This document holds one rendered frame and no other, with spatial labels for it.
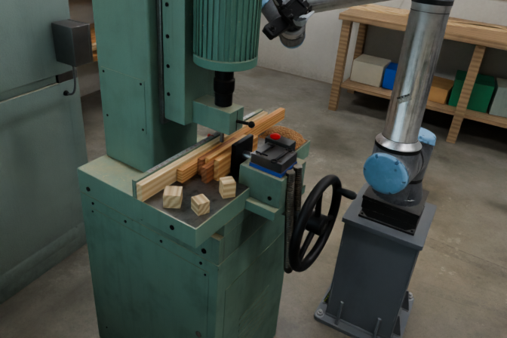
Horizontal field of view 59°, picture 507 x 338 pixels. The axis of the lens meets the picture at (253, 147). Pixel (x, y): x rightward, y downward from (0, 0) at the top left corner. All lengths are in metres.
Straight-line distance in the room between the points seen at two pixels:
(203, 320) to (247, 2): 0.92
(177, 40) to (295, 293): 1.38
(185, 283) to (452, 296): 1.45
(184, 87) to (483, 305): 1.79
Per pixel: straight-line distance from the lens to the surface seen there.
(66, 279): 2.34
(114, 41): 1.39
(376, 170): 1.54
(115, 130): 1.51
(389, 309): 2.00
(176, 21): 1.25
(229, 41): 1.16
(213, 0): 1.15
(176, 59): 1.28
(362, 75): 4.13
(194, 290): 1.41
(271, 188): 1.20
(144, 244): 1.46
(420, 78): 1.46
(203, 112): 1.32
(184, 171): 1.24
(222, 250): 1.25
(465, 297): 2.50
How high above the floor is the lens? 1.59
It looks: 28 degrees down
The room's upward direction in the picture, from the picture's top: 5 degrees clockwise
